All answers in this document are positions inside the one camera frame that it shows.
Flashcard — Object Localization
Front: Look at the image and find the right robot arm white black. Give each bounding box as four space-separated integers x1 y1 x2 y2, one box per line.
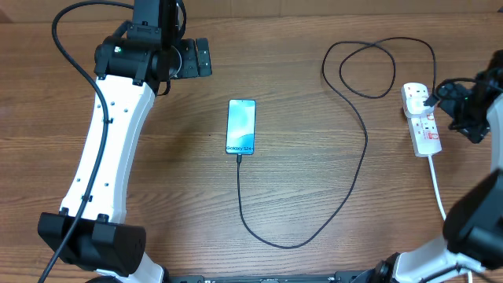
354 50 502 282

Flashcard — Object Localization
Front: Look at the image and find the white power strip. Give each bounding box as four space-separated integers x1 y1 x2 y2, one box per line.
401 83 442 157

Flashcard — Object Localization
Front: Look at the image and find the white charger plug adapter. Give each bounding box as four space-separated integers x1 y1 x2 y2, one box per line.
403 97 435 119

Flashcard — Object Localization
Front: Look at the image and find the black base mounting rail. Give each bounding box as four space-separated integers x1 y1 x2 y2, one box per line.
167 270 396 283

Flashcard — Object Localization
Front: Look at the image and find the blue screen Galaxy smartphone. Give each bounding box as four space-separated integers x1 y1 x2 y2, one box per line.
226 99 256 155

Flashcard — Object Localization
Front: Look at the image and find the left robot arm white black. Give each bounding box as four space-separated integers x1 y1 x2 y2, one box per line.
38 0 212 282

